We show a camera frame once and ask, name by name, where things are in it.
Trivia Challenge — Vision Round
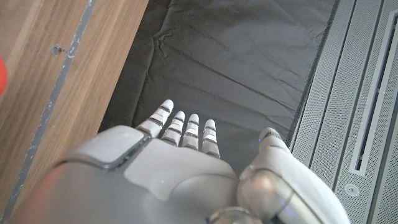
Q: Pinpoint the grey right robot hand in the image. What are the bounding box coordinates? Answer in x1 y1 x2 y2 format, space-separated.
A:
9 99 352 224

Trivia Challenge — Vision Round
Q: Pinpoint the red ball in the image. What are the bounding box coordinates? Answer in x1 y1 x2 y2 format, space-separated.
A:
0 55 9 96

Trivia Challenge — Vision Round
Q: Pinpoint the grey tape outline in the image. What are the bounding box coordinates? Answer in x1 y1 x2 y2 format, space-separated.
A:
0 0 97 224

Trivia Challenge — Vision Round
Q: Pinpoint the black backdrop curtain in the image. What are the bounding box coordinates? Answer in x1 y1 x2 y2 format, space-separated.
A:
98 0 340 175

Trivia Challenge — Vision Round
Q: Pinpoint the round ceiling sensor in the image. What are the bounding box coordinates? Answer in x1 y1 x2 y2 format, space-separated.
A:
345 183 360 197

